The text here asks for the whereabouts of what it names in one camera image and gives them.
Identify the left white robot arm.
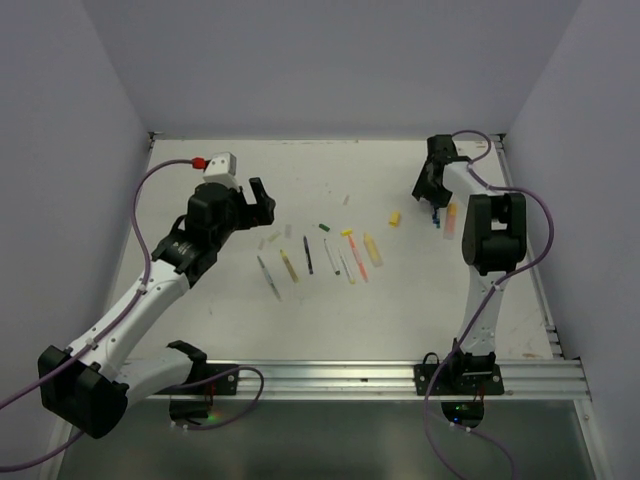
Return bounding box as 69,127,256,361
37,177,276,439

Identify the blue green pen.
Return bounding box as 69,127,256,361
432,207,441,229

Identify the yellow thick highlighter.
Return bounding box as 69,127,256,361
363,233,383,267

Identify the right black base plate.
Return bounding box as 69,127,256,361
413,363,505,396

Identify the orange thin highlighter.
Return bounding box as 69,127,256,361
347,234,369,283

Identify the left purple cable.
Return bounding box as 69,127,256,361
0,156,265,471

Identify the purple gel pen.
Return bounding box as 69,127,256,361
303,235,314,275

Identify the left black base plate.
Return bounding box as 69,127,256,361
162,362,238,399

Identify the aluminium rail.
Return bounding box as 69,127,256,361
149,357,591,401

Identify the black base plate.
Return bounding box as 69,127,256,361
162,362,238,399
413,363,505,396

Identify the yellow thick highlighter cap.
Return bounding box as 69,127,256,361
389,211,401,228

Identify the green clear pen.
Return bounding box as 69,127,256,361
256,255,282,302

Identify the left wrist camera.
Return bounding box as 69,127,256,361
203,152,239,191

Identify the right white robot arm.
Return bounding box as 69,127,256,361
412,135,527,393

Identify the orange thick highlighter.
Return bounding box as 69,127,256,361
444,202,457,240

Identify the yellow thin highlighter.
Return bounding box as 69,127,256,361
280,249,299,284

